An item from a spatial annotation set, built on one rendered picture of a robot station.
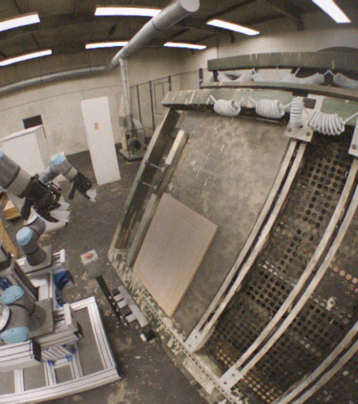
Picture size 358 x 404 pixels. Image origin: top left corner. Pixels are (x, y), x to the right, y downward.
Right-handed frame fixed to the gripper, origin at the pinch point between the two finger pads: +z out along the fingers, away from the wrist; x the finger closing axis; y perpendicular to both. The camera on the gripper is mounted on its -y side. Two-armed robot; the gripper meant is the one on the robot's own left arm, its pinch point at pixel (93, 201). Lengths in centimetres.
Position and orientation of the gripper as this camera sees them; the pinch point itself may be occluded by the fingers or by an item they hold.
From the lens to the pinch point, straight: 125.7
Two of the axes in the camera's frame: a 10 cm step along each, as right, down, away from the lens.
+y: 7.6, -6.4, 0.9
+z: 4.6, 6.3, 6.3
